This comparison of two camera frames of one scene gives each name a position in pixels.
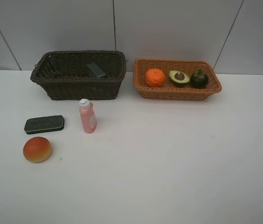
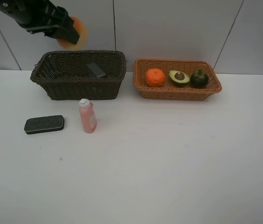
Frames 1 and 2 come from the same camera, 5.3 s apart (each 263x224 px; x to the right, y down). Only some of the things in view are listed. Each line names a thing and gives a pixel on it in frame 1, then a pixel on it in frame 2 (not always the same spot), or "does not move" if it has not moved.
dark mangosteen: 199,79 does not move
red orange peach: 37,150 to 80,29
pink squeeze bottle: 88,115 does not move
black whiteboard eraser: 40,124 does not move
